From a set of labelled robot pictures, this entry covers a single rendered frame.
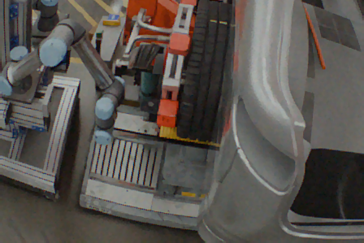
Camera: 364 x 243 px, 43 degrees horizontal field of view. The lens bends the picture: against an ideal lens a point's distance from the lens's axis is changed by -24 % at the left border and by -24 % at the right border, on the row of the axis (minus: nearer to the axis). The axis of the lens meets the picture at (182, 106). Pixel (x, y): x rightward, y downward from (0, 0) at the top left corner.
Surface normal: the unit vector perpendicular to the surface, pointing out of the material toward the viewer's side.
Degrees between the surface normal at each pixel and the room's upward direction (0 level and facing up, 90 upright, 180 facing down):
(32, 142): 0
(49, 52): 85
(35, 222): 0
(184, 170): 0
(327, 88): 22
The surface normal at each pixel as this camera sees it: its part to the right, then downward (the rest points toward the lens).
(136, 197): 0.11, -0.68
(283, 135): -0.47, 0.33
